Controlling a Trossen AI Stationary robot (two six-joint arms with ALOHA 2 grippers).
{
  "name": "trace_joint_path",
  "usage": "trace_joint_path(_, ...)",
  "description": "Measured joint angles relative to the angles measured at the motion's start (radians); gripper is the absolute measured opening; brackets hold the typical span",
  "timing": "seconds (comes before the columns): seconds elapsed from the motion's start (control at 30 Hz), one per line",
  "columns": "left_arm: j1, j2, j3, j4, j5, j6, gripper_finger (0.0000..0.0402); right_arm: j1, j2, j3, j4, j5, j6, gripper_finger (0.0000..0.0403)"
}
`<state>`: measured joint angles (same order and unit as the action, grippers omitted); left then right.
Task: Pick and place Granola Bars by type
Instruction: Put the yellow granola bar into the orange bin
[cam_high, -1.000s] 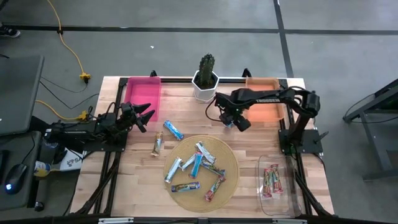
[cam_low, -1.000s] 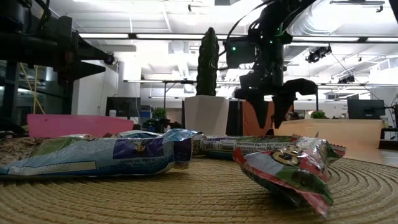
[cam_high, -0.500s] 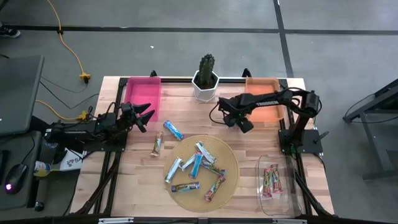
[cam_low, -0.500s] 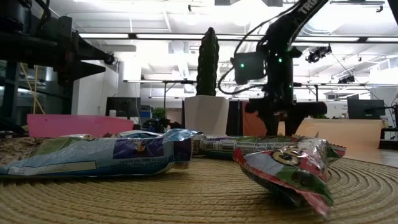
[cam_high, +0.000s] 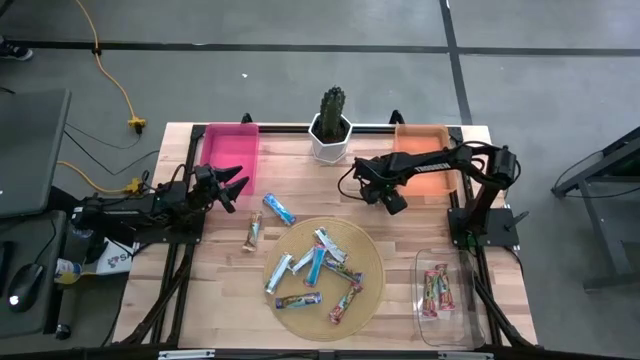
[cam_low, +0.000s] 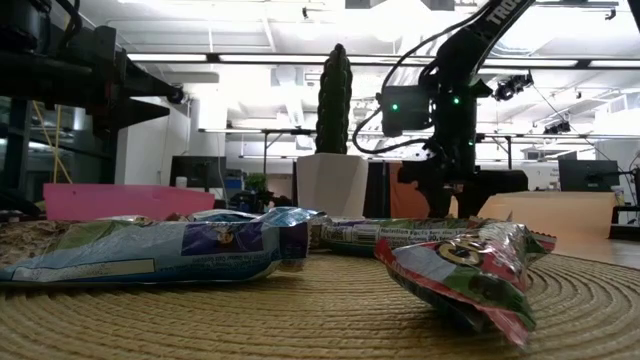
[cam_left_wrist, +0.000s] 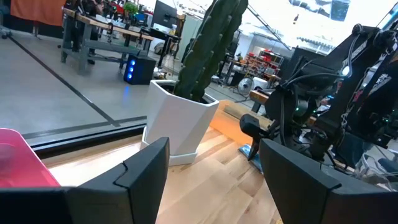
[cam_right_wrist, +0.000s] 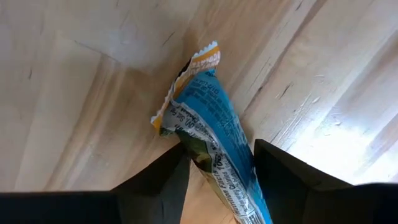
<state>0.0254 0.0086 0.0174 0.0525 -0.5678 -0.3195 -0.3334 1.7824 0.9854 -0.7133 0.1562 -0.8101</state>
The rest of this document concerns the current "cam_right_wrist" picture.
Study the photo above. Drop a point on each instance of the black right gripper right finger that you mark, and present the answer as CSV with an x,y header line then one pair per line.
x,y
295,193

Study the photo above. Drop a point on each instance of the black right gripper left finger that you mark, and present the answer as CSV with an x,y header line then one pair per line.
x,y
140,202

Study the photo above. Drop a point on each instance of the light blue silver granola bar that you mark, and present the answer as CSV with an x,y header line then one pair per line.
x,y
211,124

